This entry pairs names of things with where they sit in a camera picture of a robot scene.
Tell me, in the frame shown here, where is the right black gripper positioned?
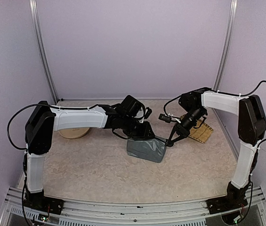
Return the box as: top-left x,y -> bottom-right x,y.
169,107 -> 205,143

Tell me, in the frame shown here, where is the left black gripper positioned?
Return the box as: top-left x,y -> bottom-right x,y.
122,115 -> 156,140

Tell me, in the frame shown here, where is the grey zip pouch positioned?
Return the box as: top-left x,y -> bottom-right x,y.
127,137 -> 167,163

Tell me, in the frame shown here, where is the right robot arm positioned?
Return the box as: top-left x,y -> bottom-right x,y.
159,87 -> 266,190

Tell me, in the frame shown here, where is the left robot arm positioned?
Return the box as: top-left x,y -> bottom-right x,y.
16,95 -> 155,210

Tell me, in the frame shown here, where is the woven bamboo tray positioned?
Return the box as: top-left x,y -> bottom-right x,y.
188,119 -> 214,144

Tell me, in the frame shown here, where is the beige round plate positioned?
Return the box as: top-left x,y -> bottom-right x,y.
58,128 -> 90,139

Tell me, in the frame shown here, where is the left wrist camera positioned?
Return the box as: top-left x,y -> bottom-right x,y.
139,107 -> 153,123

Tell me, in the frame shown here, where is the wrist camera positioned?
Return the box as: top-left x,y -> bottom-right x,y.
158,113 -> 181,123
139,107 -> 153,123

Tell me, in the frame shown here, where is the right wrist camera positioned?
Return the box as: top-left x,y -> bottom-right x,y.
158,113 -> 181,123

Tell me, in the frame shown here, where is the aluminium front rail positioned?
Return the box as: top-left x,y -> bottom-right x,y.
0,187 -> 266,226

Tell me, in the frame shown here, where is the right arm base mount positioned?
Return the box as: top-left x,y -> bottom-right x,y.
206,182 -> 249,214

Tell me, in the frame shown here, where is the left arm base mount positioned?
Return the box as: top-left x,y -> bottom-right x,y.
24,190 -> 64,215

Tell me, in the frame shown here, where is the right aluminium frame post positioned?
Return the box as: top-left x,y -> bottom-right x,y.
213,0 -> 238,90

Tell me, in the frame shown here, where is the aluminium frame post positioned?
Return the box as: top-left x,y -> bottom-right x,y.
213,0 -> 238,90
29,0 -> 59,104

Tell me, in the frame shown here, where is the left aluminium frame post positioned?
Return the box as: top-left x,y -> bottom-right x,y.
29,0 -> 59,104

